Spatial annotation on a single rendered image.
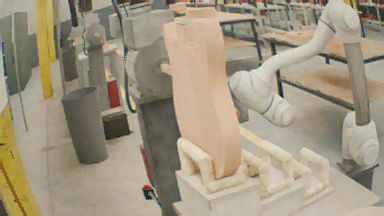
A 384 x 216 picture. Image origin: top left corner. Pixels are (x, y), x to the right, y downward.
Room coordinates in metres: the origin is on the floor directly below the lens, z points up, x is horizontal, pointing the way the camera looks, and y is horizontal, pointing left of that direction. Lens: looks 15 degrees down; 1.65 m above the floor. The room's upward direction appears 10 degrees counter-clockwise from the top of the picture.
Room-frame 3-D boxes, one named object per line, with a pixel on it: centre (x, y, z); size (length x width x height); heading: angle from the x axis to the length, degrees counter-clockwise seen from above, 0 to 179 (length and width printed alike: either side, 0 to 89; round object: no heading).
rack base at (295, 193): (1.36, -0.18, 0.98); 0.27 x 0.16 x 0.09; 18
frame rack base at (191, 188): (1.32, -0.03, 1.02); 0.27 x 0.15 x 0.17; 18
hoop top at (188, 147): (1.30, 0.01, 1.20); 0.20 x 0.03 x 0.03; 17
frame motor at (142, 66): (2.48, 0.13, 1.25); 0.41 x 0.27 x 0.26; 14
